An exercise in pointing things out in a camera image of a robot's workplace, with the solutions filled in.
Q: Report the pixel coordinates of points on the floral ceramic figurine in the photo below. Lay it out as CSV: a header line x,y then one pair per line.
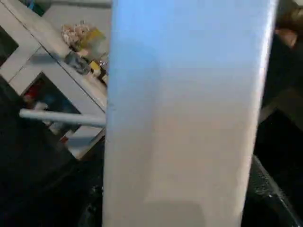
x,y
78,33

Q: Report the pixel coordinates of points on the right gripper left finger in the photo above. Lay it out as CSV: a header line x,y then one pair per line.
x,y
92,208

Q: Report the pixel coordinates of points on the white glass-door cabinet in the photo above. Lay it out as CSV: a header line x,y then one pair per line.
x,y
47,61

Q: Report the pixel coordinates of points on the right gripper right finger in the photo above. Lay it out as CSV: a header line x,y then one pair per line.
x,y
270,198

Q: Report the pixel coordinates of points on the small grey metal object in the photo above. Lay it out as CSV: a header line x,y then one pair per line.
x,y
76,62

